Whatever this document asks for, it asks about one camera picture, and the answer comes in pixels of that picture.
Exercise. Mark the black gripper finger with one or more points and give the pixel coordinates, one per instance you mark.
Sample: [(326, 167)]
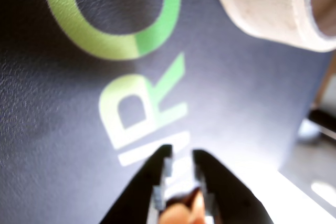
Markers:
[(141, 190), (231, 200)]

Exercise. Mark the orange plush toy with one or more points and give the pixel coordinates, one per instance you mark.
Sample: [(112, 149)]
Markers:
[(179, 214)]

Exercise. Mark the white round felt box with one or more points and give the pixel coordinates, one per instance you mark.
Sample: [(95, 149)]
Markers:
[(265, 9)]

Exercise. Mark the dark bar beside mat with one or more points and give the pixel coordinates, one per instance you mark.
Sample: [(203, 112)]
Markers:
[(321, 123)]

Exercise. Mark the dark mat with green letters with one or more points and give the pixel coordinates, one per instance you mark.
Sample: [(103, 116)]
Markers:
[(52, 108)]

